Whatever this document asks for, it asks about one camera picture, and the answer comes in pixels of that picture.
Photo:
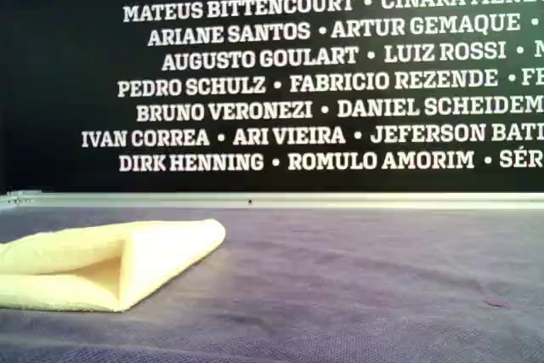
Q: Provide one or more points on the purple table cover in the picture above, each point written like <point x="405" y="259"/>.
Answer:
<point x="340" y="295"/>

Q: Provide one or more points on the aluminium frame rail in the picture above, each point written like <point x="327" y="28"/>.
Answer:
<point x="297" y="199"/>

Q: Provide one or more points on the yellow cloth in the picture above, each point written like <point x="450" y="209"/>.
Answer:
<point x="170" y="252"/>

